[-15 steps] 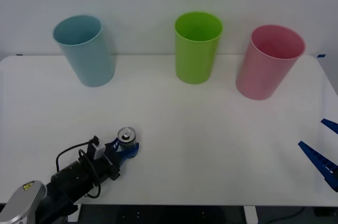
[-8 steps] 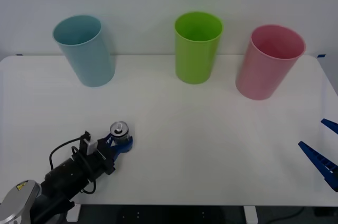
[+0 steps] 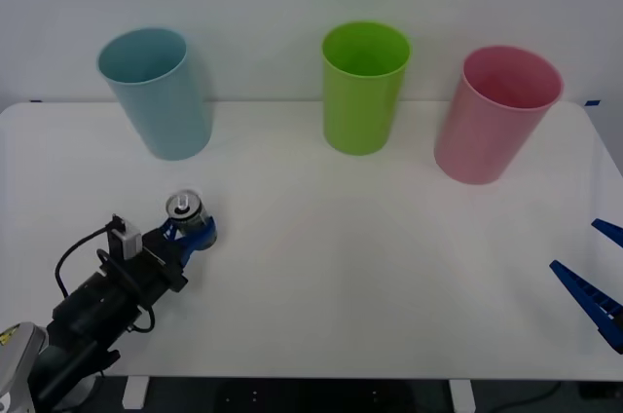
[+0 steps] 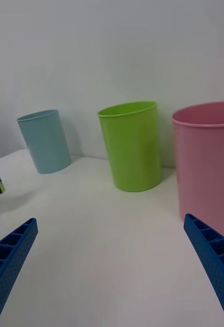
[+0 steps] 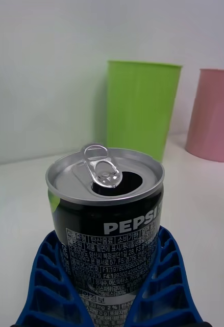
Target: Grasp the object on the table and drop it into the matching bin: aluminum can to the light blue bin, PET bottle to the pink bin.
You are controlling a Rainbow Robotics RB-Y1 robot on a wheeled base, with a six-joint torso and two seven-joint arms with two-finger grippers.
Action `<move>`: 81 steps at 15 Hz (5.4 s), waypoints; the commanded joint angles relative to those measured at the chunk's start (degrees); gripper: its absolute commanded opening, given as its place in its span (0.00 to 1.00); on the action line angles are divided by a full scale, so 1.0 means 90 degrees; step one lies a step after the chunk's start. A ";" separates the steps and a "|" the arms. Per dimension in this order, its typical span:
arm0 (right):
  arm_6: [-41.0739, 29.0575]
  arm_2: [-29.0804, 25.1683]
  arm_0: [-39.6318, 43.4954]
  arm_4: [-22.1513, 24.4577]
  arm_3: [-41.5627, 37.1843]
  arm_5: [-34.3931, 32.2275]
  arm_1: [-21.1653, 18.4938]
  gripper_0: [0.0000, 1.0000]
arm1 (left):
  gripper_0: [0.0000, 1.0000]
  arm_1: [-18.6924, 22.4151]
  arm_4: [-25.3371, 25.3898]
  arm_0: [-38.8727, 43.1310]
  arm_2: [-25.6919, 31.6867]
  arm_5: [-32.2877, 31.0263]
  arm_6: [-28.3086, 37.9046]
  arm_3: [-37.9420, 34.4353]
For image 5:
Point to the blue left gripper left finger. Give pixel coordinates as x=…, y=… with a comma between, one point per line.
x=48, y=288

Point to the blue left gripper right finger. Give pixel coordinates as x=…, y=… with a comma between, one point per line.
x=168, y=288

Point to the black drink can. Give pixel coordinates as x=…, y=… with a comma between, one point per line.
x=106, y=230

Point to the pink plastic bin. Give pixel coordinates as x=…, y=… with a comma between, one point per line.
x=213, y=117

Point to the green plastic bin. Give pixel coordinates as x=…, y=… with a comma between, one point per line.
x=139, y=110

